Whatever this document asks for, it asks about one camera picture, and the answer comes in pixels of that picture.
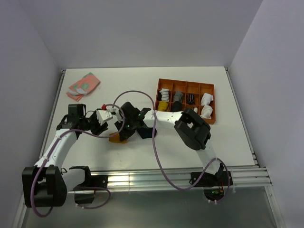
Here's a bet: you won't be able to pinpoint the orange divided tray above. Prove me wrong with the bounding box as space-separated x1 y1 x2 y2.
154 78 215 114

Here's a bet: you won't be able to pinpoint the navy blue sock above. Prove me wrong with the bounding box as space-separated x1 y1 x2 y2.
136 127 157 139

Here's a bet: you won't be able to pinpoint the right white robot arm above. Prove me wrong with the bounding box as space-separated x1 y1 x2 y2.
115 102 224 185

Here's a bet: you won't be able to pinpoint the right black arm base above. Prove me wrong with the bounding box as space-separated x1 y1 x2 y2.
195 171 233 201

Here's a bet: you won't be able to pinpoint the black white striped rolled sock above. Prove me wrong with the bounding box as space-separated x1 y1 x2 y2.
158 88 170 102

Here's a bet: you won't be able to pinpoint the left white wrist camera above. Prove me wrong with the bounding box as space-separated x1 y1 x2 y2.
96 104 113 125

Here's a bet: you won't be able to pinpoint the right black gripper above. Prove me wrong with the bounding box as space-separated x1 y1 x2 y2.
115 116 137 141

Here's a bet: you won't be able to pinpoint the black patterned rolled sock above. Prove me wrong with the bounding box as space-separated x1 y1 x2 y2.
187 94 195 105

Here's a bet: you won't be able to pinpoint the yellow rolled sock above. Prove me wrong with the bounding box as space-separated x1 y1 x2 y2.
157 101 169 112

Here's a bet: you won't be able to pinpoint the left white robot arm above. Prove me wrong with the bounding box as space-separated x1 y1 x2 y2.
22 104 113 208

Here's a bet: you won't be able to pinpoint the pink green patterned socks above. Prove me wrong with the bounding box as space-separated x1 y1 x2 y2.
66 72 100 102

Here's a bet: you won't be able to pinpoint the upper white rolled sock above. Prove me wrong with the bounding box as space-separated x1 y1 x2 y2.
200 93 214 106

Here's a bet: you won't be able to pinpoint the mustard yellow striped sock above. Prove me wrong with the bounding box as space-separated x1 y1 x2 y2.
108 132 127 144

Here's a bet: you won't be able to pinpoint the lower white rolled sock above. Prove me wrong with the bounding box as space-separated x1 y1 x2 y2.
200 105 213 119

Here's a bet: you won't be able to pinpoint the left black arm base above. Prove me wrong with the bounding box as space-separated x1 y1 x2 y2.
73 175 108 205

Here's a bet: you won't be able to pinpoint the dark grey rolled sock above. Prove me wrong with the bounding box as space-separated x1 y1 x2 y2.
171 101 183 112

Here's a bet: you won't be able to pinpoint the aluminium front rail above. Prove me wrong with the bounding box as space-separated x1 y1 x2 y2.
22 166 273 194

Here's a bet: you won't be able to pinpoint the light grey rolled sock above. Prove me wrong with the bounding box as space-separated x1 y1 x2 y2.
173 91 183 103

